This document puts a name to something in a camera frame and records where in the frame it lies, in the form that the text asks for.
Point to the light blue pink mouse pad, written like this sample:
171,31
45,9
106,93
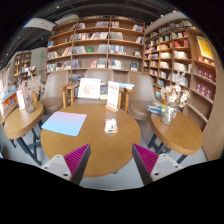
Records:
65,123

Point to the round wooden table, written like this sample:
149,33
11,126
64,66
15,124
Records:
19,122
182,135
109,151

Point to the glass vase with dried flowers right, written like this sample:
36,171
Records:
175,97

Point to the round wooden centre table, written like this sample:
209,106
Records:
109,151

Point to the round wooden table right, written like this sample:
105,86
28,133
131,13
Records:
182,135

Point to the large wooden bookshelf centre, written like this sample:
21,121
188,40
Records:
104,41

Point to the distant wooden bookshelf left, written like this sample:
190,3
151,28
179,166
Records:
23,69

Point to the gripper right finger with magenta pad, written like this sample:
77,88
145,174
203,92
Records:
152,166

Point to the beige chair on left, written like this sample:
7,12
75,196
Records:
52,99

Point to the small white card on left table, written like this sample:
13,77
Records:
20,99

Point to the wooden bookshelf on right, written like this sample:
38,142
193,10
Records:
170,47

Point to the white sign in wooden stand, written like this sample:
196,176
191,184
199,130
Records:
113,93

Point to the glass vase with dried flowers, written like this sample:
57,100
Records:
175,97
28,88

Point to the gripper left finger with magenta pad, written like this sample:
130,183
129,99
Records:
70,167

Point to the yellow poster on shelf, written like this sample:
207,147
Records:
204,47

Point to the round wooden table left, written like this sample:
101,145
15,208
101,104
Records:
19,122

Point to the white framed picture card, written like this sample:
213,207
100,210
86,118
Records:
89,88

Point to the glass vase with dried flowers left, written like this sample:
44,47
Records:
28,88

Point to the stack of books on chair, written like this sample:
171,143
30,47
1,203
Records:
156,107

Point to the beige chair on right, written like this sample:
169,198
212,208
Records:
143,93

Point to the white hanging ceiling sign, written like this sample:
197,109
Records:
39,23

